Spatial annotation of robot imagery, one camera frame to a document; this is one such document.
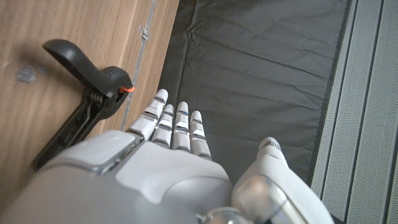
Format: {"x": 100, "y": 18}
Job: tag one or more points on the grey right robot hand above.
{"x": 161, "y": 180}

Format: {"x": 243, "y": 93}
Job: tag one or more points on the big black clip orange tip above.
{"x": 99, "y": 84}

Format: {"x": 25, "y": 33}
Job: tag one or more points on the black fabric backdrop curtain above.
{"x": 255, "y": 77}

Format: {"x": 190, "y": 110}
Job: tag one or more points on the grey tape outline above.
{"x": 143, "y": 34}

